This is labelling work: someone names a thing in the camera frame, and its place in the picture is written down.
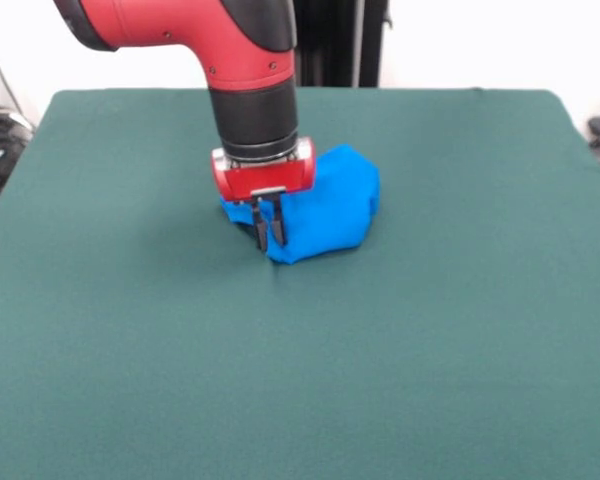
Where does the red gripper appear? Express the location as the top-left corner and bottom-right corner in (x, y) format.
(210, 135), (317, 252)

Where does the blue laundry item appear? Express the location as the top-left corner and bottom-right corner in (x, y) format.
(218, 144), (382, 266)

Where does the dark green table cloth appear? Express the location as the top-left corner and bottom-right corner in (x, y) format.
(0, 87), (600, 480)

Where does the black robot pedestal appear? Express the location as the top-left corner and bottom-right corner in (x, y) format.
(293, 0), (392, 89)

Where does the grey cable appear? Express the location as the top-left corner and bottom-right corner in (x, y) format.
(0, 42), (36, 134)

